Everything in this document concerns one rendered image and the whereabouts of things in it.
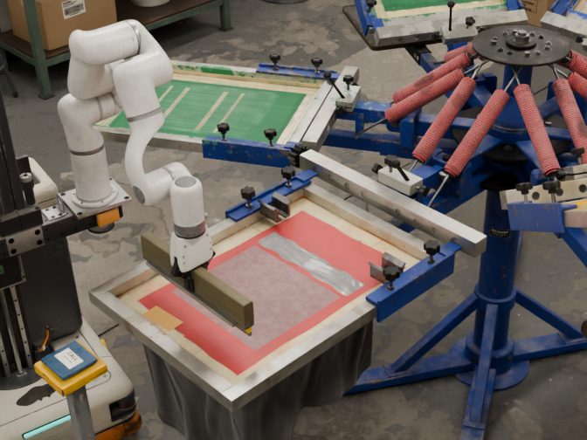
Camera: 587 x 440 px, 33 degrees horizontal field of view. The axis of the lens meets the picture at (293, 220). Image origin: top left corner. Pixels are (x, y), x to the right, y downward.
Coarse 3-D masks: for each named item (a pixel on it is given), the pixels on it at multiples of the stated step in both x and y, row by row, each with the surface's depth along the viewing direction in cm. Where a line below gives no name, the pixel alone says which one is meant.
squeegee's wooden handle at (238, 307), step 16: (144, 240) 255; (160, 240) 253; (144, 256) 259; (160, 256) 252; (192, 272) 243; (208, 272) 242; (208, 288) 240; (224, 288) 236; (224, 304) 237; (240, 304) 232; (240, 320) 235
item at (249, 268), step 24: (312, 216) 295; (312, 240) 285; (336, 240) 284; (216, 264) 277; (240, 264) 276; (264, 264) 276; (288, 264) 276; (168, 288) 268; (240, 288) 267; (264, 288) 267; (168, 312) 260; (192, 312) 259
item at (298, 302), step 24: (336, 264) 275; (360, 264) 275; (288, 288) 266; (312, 288) 266; (360, 288) 266; (264, 312) 258; (288, 312) 258; (312, 312) 258; (192, 336) 251; (216, 336) 251; (240, 336) 251; (264, 336) 250; (288, 336) 250; (216, 360) 244; (240, 360) 243
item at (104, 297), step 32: (320, 192) 299; (224, 224) 286; (384, 224) 284; (416, 256) 276; (96, 288) 263; (128, 288) 267; (128, 320) 252; (352, 320) 249; (160, 352) 244; (288, 352) 240; (320, 352) 244; (224, 384) 231; (256, 384) 231
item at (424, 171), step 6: (420, 168) 299; (426, 168) 299; (432, 168) 299; (414, 174) 297; (420, 174) 297; (426, 174) 297; (432, 174) 297; (438, 174) 298; (426, 180) 295; (432, 180) 298; (438, 180) 300; (426, 186) 297; (432, 186) 299
